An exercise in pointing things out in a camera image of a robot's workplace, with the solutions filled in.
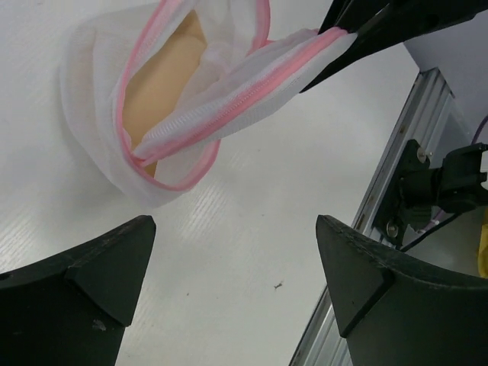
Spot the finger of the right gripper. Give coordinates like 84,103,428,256
303,11,479,92
319,0,396,33

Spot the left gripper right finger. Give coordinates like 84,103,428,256
316,215,487,365

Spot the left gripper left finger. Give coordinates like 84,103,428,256
1,215,156,365

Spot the white mesh laundry bag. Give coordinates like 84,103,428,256
60,1,357,207

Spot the yellow object below table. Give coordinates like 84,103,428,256
477,223,488,278

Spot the aluminium rail frame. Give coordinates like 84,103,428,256
291,68,472,365

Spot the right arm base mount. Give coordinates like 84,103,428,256
373,140,487,249

